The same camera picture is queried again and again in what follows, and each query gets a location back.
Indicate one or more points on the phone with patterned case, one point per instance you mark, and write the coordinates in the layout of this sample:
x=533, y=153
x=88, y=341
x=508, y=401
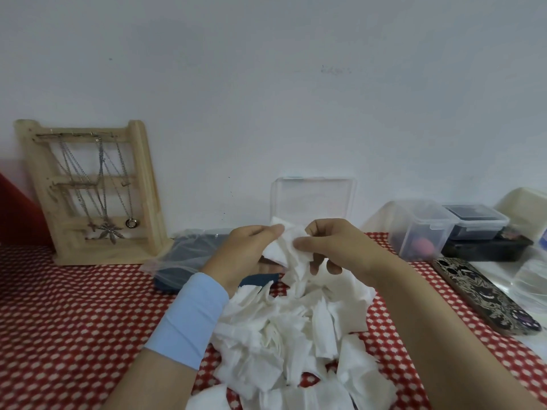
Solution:
x=483, y=290

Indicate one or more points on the person's right forearm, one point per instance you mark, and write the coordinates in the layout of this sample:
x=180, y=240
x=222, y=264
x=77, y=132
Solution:
x=448, y=337

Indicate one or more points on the black tray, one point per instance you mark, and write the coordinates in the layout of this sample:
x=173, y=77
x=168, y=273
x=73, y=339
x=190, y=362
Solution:
x=487, y=250

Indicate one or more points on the person's left hand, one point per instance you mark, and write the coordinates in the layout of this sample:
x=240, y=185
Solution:
x=239, y=256

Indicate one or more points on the clear plastic bag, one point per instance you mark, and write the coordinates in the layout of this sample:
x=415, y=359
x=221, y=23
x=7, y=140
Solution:
x=179, y=256

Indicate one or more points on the pile of white cotton pads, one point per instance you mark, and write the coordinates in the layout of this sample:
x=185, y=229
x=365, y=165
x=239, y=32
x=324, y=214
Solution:
x=290, y=337

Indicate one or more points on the clear lidded plastic container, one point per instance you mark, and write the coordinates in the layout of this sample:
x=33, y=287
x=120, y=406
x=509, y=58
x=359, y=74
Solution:
x=423, y=217

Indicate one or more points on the light blue wristband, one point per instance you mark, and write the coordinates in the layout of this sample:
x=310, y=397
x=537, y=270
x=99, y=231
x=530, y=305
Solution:
x=188, y=320

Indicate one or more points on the clear cotton pad box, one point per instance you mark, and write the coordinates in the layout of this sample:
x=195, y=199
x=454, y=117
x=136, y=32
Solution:
x=312, y=196

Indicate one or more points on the dark blue pouch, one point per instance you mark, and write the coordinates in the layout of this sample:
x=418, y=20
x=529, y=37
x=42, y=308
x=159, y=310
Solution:
x=256, y=280

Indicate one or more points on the clear plastic water bottle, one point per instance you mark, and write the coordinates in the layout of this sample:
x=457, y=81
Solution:
x=532, y=281

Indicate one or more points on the red framed mirror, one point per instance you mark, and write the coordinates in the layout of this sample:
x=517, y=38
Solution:
x=21, y=222

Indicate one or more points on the beige plastic tub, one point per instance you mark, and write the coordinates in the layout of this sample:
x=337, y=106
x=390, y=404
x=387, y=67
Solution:
x=523, y=207

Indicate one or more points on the person's right hand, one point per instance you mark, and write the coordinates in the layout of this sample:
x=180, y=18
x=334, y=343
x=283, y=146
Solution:
x=350, y=247

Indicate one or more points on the pink makeup sponge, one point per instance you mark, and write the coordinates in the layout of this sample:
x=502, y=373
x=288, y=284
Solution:
x=424, y=245

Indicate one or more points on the clear container with black contents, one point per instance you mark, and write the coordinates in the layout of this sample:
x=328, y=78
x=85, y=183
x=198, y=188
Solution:
x=476, y=219

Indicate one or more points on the red checkered tablecloth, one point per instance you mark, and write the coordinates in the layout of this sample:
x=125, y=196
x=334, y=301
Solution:
x=85, y=320

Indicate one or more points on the wooden jewelry stand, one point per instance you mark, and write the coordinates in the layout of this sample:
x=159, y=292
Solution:
x=149, y=187

